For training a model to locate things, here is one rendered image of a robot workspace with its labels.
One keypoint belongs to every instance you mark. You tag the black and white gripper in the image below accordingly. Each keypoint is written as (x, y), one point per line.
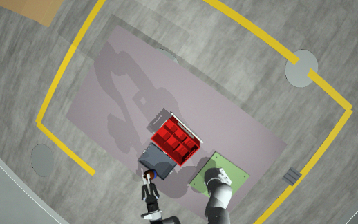
(151, 200)

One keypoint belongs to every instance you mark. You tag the red crate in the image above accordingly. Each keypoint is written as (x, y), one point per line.
(183, 139)

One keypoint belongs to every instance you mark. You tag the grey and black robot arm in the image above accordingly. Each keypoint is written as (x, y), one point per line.
(220, 193)

